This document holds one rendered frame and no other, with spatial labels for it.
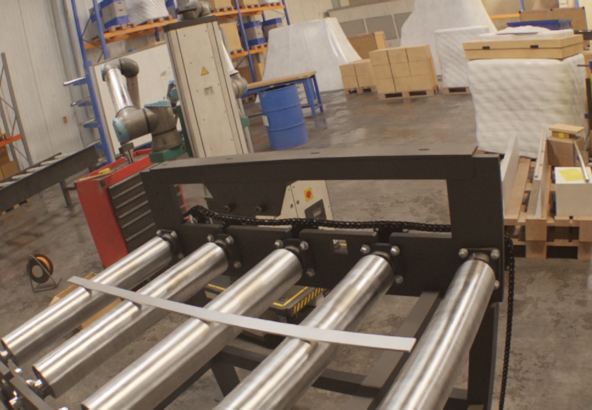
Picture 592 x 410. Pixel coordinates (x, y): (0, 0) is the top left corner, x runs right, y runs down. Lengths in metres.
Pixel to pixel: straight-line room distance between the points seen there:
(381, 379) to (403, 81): 8.75
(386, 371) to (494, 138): 3.83
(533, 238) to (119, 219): 2.80
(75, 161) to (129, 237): 3.37
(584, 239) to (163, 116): 2.54
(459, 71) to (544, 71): 5.29
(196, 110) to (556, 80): 3.05
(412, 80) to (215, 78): 7.19
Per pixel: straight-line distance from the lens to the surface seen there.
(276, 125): 6.86
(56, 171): 6.54
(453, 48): 9.35
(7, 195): 6.19
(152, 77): 5.98
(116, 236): 3.50
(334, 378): 1.76
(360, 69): 11.23
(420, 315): 1.23
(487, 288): 1.12
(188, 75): 2.52
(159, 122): 2.54
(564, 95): 4.30
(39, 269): 4.51
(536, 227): 2.90
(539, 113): 4.38
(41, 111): 11.96
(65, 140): 12.19
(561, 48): 4.23
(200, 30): 2.63
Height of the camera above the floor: 1.49
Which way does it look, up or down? 19 degrees down
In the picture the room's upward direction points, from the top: 13 degrees counter-clockwise
